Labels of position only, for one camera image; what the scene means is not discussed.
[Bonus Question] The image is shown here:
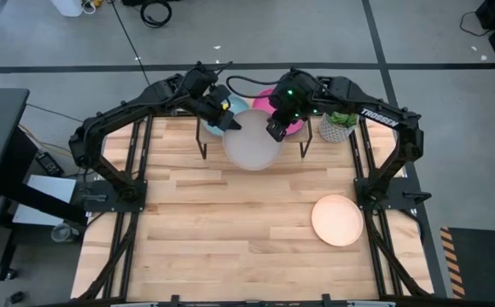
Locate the pink plate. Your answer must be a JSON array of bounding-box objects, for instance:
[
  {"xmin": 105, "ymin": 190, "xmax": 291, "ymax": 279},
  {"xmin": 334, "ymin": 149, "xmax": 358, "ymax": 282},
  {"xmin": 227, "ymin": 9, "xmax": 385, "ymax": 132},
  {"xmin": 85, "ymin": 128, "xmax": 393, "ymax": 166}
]
[{"xmin": 251, "ymin": 88, "xmax": 306, "ymax": 136}]

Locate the black power adapter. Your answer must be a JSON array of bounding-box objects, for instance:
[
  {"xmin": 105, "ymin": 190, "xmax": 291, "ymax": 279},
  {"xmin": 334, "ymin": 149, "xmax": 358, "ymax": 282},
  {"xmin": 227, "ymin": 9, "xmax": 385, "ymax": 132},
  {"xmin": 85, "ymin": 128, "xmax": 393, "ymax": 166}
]
[{"xmin": 33, "ymin": 151, "xmax": 66, "ymax": 178}]

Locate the clear glass jar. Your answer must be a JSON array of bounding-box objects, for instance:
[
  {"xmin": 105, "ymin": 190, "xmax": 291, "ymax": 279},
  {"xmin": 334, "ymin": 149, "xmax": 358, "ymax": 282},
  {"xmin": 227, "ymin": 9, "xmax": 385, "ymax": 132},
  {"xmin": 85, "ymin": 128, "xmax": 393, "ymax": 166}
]
[{"xmin": 50, "ymin": 222, "xmax": 80, "ymax": 244}]

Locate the white container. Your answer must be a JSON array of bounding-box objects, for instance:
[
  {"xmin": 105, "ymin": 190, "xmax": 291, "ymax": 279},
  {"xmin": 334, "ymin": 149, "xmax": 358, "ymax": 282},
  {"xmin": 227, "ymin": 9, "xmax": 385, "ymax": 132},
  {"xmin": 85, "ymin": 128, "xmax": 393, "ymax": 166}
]
[{"xmin": 50, "ymin": 0, "xmax": 84, "ymax": 18}]

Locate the long black floor cable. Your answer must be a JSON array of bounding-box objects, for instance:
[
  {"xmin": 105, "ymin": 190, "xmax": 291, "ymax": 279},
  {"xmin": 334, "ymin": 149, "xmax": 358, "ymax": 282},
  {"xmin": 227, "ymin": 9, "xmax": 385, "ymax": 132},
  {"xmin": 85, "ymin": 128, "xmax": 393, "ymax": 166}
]
[{"xmin": 110, "ymin": 0, "xmax": 152, "ymax": 86}]

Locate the thin black floor cable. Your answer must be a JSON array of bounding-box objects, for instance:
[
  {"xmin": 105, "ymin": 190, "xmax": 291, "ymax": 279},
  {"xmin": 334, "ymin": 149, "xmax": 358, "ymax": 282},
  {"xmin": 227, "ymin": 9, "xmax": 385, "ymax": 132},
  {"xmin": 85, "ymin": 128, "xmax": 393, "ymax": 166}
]
[{"xmin": 459, "ymin": 10, "xmax": 487, "ymax": 38}]

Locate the white patterned plant pot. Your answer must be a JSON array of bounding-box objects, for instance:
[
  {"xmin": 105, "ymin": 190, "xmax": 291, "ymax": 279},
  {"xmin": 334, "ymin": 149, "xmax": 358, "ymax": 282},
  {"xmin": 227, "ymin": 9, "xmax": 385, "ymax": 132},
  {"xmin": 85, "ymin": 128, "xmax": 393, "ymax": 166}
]
[{"xmin": 317, "ymin": 113, "xmax": 357, "ymax": 144}]

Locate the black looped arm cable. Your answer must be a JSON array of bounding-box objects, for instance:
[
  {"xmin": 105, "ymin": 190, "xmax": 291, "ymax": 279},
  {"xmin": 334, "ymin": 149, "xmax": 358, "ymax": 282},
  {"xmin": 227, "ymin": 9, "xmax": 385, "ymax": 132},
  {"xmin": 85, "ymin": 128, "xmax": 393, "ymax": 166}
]
[{"xmin": 225, "ymin": 74, "xmax": 283, "ymax": 100}]

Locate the hazard striped black mat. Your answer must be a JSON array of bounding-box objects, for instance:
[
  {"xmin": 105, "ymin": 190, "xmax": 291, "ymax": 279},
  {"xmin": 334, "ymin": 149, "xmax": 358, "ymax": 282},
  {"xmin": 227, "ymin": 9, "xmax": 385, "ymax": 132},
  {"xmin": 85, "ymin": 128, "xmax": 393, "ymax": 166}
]
[{"xmin": 439, "ymin": 226, "xmax": 495, "ymax": 299}]

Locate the pale off-white plate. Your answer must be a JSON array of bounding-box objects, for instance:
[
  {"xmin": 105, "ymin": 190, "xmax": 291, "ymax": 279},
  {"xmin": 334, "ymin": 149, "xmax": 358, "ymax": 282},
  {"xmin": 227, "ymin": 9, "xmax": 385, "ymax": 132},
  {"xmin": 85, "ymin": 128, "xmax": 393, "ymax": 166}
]
[{"xmin": 222, "ymin": 108, "xmax": 285, "ymax": 171}]

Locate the wooden shelf with black frame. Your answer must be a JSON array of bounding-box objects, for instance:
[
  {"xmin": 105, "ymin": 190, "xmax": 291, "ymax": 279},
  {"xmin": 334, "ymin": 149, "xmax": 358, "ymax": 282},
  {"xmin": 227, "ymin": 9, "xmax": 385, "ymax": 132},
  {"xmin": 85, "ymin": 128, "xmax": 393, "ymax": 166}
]
[{"xmin": 195, "ymin": 113, "xmax": 314, "ymax": 161}]

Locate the coiled black cable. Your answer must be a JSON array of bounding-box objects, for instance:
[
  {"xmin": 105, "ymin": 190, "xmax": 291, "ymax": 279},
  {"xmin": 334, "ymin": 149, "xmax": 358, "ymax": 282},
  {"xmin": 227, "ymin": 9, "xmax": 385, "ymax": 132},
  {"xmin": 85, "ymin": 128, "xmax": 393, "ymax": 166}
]
[{"xmin": 139, "ymin": 0, "xmax": 173, "ymax": 29}]

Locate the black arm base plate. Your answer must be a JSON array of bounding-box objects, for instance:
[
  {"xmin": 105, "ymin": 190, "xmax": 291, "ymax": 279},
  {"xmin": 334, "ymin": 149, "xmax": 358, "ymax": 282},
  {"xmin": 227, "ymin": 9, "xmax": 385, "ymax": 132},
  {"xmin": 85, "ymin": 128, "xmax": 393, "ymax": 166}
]
[
  {"xmin": 81, "ymin": 178, "xmax": 149, "ymax": 214},
  {"xmin": 353, "ymin": 176, "xmax": 433, "ymax": 211}
]

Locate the black metal table frame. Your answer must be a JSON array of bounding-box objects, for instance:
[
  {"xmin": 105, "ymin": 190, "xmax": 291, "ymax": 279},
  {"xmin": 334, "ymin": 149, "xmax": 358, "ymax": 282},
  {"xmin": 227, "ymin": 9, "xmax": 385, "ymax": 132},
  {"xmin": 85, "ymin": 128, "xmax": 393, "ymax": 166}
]
[{"xmin": 74, "ymin": 113, "xmax": 434, "ymax": 307}]

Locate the white flat board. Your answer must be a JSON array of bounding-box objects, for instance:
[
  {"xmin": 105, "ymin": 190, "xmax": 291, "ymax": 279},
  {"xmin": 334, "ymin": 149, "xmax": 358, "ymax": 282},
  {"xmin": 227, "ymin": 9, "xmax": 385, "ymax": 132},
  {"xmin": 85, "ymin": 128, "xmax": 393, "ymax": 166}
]
[{"xmin": 12, "ymin": 174, "xmax": 78, "ymax": 227}]

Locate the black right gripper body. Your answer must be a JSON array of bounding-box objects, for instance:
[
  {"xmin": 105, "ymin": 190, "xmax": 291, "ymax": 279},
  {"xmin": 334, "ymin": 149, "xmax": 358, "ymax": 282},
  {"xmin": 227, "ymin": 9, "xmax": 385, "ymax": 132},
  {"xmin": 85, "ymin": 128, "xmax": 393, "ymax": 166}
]
[{"xmin": 268, "ymin": 94, "xmax": 307, "ymax": 129}]

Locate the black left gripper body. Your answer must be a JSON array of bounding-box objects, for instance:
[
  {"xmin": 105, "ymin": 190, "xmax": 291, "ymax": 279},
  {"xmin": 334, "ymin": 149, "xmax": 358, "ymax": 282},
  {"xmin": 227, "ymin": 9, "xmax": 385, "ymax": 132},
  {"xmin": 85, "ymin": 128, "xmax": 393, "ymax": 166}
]
[{"xmin": 194, "ymin": 84, "xmax": 233, "ymax": 125}]

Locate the green succulent plant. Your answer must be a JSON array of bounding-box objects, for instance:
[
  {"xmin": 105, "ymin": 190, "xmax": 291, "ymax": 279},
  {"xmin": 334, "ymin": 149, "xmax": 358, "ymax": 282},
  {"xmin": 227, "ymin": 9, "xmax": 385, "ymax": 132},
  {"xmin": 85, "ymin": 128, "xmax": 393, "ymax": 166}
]
[{"xmin": 327, "ymin": 110, "xmax": 360, "ymax": 130}]

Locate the pale blue-green plate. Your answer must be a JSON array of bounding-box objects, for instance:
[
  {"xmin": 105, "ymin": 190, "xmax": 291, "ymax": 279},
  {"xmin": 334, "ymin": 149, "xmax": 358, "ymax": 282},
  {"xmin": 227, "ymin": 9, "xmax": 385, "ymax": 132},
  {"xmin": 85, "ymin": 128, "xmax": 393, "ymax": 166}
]
[{"xmin": 200, "ymin": 94, "xmax": 251, "ymax": 137}]

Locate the peach plate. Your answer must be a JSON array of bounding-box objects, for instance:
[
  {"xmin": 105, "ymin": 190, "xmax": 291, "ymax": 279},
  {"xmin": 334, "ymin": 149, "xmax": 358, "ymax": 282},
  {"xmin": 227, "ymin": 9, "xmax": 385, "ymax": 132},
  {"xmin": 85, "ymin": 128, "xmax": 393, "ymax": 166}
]
[{"xmin": 311, "ymin": 194, "xmax": 364, "ymax": 247}]

